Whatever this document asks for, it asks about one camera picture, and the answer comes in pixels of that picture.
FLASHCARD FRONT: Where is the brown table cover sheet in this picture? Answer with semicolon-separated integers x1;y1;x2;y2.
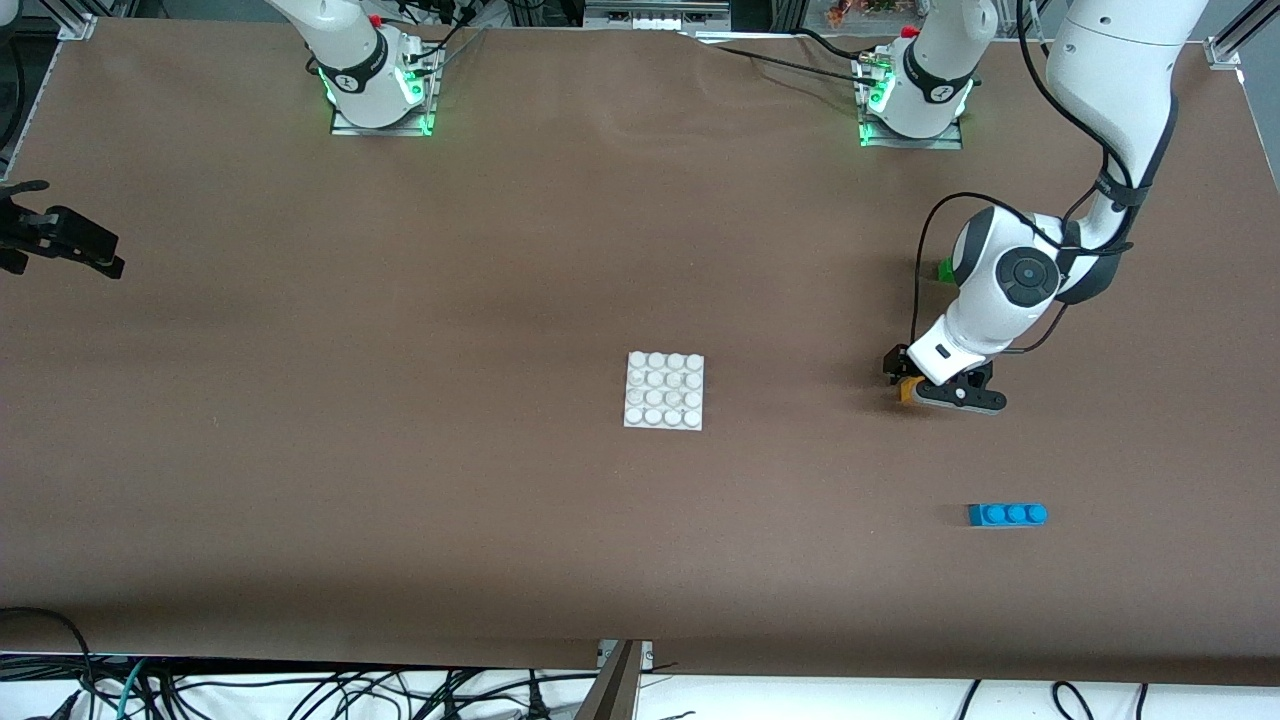
0;18;1280;687

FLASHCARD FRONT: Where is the aluminium frame profile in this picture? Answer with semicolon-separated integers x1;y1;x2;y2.
1204;0;1280;71
52;0;98;43

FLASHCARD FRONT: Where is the black cable across table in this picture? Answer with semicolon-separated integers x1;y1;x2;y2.
695;28;891;87

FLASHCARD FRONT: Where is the grey power strip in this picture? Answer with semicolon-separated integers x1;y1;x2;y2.
583;0;733;33

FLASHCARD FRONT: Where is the teal floor cable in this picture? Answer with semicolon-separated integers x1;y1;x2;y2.
112;658;148;720

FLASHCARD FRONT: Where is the white studded base plate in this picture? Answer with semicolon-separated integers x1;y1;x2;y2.
623;351;706;432

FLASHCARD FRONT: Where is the tangled black cable bundle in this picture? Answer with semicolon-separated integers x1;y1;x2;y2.
0;606;601;720

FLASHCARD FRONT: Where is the metal table frame bracket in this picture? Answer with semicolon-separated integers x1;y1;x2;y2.
574;640;656;720

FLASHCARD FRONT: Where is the blue three-stud block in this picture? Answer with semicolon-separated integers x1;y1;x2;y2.
967;502;1049;529

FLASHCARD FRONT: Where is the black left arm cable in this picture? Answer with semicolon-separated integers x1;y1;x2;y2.
908;0;1179;357

